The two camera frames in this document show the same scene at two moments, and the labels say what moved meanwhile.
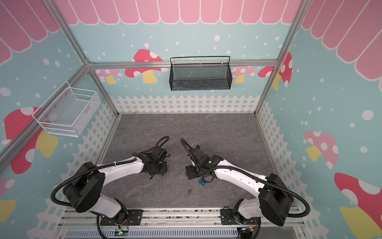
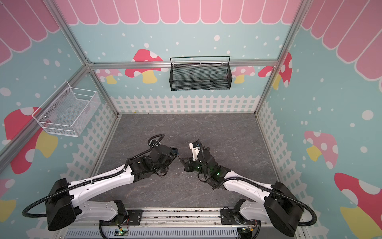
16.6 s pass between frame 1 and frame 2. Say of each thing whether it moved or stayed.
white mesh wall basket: stayed
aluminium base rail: stayed
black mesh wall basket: stayed
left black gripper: moved
